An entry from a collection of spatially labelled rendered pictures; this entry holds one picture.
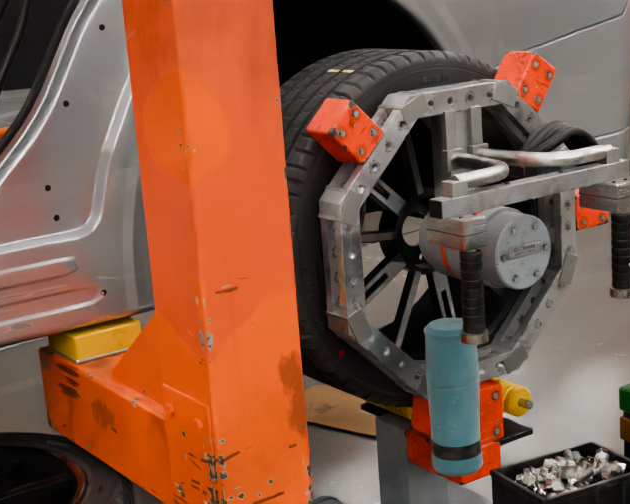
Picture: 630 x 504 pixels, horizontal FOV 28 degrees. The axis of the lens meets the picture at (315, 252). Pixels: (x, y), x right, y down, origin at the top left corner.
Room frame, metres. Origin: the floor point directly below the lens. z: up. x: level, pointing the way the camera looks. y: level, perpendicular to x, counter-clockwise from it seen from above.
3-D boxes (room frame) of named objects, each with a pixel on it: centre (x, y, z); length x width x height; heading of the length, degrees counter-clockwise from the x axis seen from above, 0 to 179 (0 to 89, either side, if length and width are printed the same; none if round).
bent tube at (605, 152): (2.14, -0.40, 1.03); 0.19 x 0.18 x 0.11; 33
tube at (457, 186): (2.03, -0.24, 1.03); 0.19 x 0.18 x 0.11; 33
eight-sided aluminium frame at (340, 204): (2.19, -0.25, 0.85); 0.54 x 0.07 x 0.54; 123
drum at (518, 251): (2.13, -0.29, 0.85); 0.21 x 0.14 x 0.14; 33
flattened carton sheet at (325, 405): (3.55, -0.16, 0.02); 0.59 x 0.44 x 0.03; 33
